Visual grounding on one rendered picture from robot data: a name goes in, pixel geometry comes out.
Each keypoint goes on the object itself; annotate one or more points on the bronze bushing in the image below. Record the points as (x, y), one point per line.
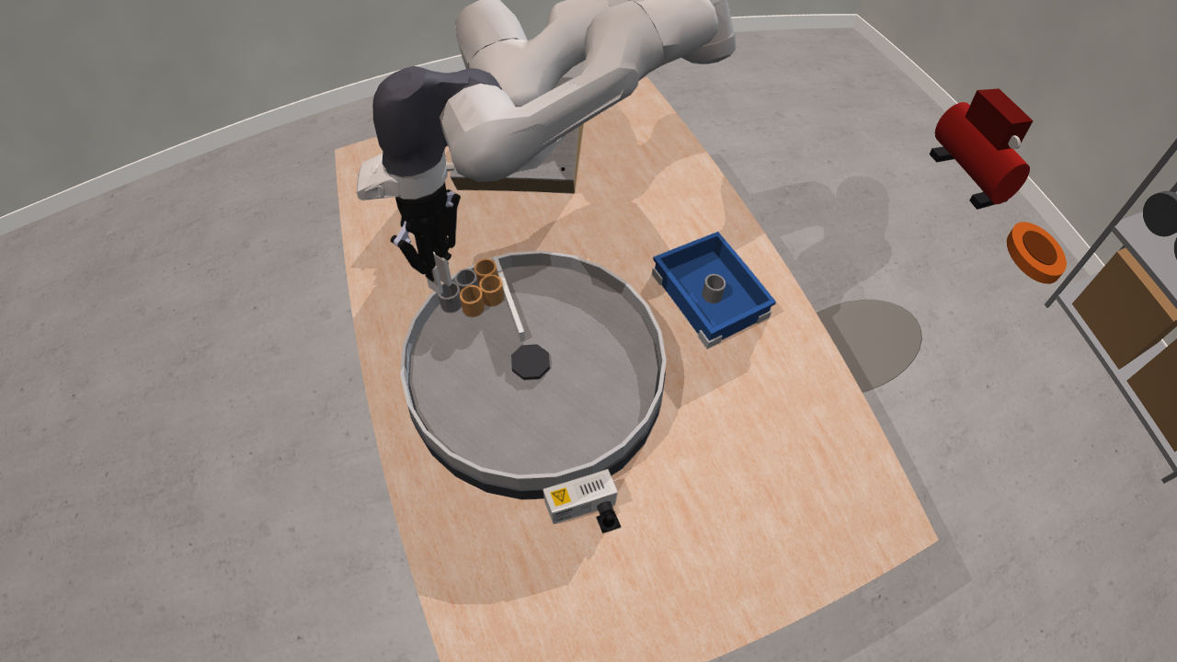
(485, 266)
(489, 283)
(472, 293)

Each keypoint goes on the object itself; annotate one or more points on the grey metal bushing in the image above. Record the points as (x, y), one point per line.
(452, 304)
(466, 276)
(710, 294)

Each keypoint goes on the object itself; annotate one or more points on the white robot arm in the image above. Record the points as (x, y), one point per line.
(492, 134)

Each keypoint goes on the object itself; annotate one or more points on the grey round turning table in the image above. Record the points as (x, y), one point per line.
(560, 391)

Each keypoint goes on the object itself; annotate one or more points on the blue plastic crate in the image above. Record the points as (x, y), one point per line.
(690, 264)

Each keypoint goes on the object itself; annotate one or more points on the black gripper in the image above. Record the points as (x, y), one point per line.
(430, 242)

